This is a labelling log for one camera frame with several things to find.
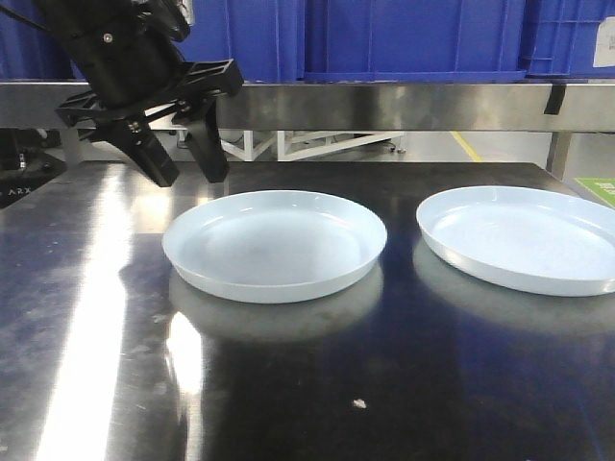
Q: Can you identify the stainless steel shelf rail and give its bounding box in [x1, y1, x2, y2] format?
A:
[0, 81, 615, 133]

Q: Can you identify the blue crate with label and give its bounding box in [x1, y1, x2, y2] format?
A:
[519, 1, 614, 79]

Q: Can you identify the large blue bin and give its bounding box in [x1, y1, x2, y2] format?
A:
[1, 1, 306, 83]
[305, 0, 526, 83]

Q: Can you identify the light blue plate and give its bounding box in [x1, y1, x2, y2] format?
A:
[162, 190, 387, 303]
[416, 185, 614, 297]

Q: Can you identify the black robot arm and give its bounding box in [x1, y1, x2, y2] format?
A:
[35, 1, 244, 187]

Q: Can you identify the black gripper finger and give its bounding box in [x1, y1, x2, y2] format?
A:
[103, 119, 179, 187]
[172, 99, 229, 182]

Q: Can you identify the large blue bin left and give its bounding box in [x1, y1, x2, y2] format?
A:
[1, 1, 306, 83]

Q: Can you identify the black tape strip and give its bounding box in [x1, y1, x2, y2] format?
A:
[544, 84, 567, 115]

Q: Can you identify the white metal frame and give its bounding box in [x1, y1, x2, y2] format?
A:
[221, 130, 407, 161]

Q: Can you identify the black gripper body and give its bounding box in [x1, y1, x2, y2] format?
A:
[54, 13, 244, 126]

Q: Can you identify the large blue bin centre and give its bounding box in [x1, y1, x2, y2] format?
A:
[305, 0, 526, 83]

